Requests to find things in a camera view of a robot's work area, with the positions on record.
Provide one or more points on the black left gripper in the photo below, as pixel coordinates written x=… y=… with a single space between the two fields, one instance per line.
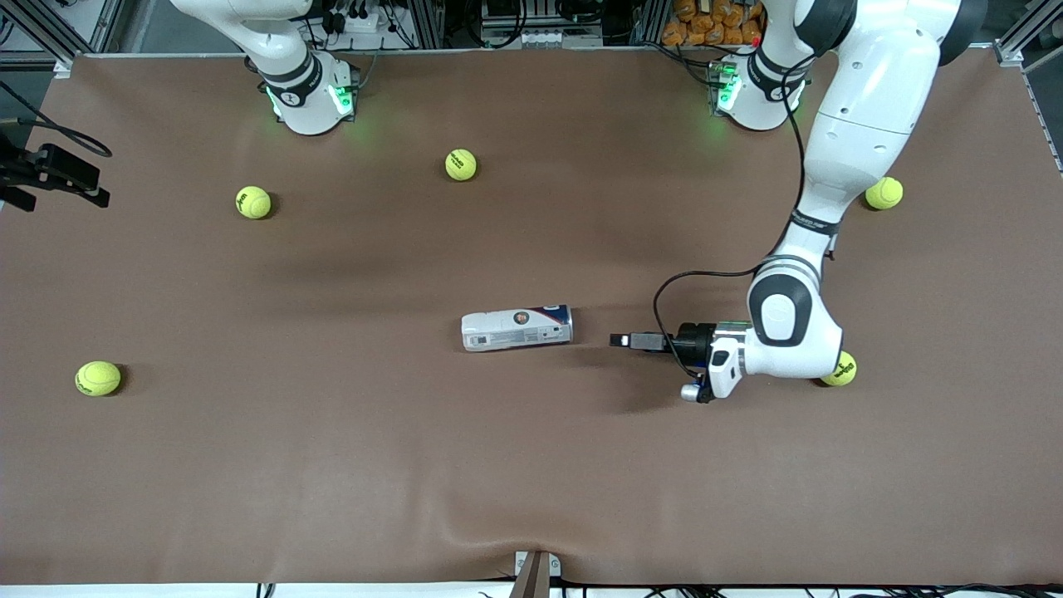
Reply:
x=692 y=340

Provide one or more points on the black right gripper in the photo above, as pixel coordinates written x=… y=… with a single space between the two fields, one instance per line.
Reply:
x=51 y=164

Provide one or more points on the blue white tennis ball can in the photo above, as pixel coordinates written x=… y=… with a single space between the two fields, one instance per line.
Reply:
x=515 y=328

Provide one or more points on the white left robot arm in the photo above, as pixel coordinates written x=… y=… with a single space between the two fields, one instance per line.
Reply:
x=864 y=100

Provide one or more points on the yellow tennis ball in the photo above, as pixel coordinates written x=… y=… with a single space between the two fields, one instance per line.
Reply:
x=887 y=193
x=461 y=164
x=253 y=202
x=845 y=374
x=98 y=378

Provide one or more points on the pile of orange items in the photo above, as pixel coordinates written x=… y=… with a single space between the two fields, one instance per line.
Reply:
x=706 y=21

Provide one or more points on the silver electronics rack unit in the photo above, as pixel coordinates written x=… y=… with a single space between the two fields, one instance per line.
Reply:
x=540 y=25

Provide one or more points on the white power strip with plugs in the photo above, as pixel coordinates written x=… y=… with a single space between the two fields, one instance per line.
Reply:
x=361 y=23

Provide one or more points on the aluminium frame profile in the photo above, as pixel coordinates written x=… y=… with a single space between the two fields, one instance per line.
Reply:
x=428 y=23
x=1026 y=37
x=41 y=33
x=650 y=21

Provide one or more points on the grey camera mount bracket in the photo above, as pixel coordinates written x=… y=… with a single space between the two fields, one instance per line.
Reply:
x=536 y=573

